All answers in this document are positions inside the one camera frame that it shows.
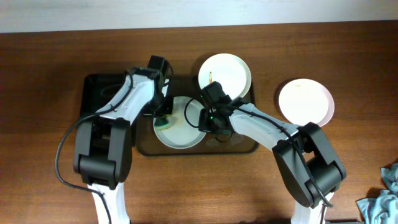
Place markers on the black plastic tray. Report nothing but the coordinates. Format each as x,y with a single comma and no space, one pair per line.
98,90

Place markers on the green yellow sponge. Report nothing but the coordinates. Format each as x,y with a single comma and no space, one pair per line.
164,122

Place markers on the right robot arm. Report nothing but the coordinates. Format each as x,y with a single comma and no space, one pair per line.
310,168

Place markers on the white plate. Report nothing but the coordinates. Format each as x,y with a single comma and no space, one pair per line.
230,71
303,101

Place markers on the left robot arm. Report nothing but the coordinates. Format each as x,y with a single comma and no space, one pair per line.
103,145

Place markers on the brown serving tray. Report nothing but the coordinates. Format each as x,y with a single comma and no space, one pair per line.
149,145

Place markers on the blue grey cloth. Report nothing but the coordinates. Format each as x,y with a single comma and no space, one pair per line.
383,209

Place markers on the pale blue plate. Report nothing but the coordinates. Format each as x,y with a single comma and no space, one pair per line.
184,133

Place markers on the white plate back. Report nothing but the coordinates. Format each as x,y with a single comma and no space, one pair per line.
230,71

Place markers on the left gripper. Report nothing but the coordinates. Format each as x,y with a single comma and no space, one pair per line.
162,111

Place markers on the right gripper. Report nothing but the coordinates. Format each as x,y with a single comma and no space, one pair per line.
216,126

